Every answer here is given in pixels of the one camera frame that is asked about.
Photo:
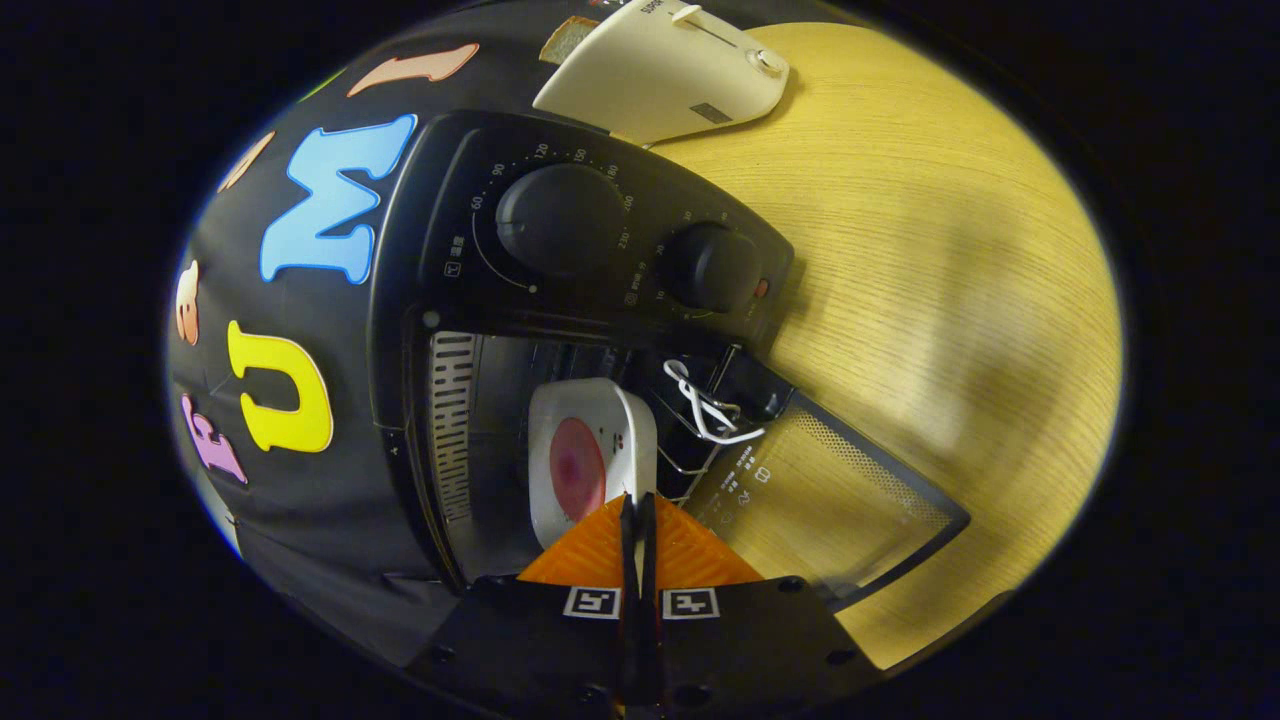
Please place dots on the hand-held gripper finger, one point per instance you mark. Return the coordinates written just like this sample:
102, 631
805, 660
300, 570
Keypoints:
648, 560
629, 560

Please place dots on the white square plate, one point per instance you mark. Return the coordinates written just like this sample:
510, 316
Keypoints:
600, 400

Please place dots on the black toaster oven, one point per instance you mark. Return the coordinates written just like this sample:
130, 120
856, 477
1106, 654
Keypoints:
440, 200

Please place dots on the white pop-up toaster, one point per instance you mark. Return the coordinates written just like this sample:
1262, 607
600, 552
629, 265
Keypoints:
650, 80

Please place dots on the pink ham slice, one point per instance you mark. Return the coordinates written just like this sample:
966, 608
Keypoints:
578, 470

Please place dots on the brown bread slice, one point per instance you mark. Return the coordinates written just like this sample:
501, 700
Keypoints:
568, 38

